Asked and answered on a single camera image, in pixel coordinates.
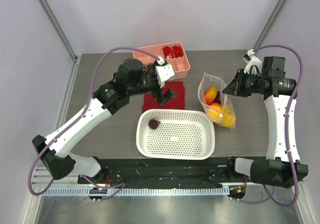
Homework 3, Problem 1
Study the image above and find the dark red apple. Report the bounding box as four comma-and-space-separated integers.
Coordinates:
214, 91, 221, 104

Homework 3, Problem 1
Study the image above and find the yellow banana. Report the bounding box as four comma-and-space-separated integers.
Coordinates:
227, 105, 236, 117

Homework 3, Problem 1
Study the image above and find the clear zip top bag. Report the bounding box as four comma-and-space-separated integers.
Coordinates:
197, 72, 236, 129

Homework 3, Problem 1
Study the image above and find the red yellow mango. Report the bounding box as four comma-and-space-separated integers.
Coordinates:
204, 86, 218, 105

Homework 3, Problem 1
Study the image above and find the yellow lemon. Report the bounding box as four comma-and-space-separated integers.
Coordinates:
222, 105, 232, 120

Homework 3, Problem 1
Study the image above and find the orange fruit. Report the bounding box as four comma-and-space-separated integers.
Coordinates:
208, 103, 223, 122

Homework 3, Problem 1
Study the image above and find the small dark plum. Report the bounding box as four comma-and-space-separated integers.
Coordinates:
148, 119, 161, 130

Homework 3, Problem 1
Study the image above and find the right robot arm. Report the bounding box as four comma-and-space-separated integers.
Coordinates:
222, 54, 309, 188

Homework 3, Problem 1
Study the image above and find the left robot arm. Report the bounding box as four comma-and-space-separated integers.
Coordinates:
32, 58, 176, 184

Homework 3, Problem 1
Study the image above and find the folded red cloth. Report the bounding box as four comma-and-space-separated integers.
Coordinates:
142, 81, 186, 112

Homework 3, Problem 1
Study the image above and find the pink divided organizer box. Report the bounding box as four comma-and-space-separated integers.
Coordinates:
140, 41, 190, 79

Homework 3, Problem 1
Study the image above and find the red item in organizer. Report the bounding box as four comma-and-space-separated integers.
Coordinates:
172, 45, 184, 58
162, 46, 174, 59

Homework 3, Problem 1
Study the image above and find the white perforated plastic basket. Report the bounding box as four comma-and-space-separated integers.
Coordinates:
136, 109, 215, 160

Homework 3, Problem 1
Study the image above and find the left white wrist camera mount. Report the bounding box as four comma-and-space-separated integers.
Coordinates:
155, 56, 176, 88

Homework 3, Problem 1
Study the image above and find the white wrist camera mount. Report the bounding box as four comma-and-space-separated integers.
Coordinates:
155, 56, 176, 88
243, 49, 261, 75

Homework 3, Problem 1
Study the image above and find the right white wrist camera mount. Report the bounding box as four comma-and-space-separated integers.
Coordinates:
243, 49, 261, 75

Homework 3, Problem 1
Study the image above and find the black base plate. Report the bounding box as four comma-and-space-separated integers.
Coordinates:
91, 157, 251, 189

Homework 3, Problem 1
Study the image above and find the left aluminium frame post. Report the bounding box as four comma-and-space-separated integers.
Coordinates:
29, 0, 78, 61

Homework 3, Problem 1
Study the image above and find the aluminium frame post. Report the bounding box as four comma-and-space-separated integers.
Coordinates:
253, 0, 288, 49
29, 0, 78, 61

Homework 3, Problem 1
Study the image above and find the white slotted cable duct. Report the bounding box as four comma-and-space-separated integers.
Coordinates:
43, 186, 230, 197

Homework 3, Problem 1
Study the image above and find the right aluminium frame post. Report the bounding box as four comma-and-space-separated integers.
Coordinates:
253, 0, 288, 49

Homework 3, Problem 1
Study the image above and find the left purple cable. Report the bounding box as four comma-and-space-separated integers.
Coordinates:
27, 47, 167, 201

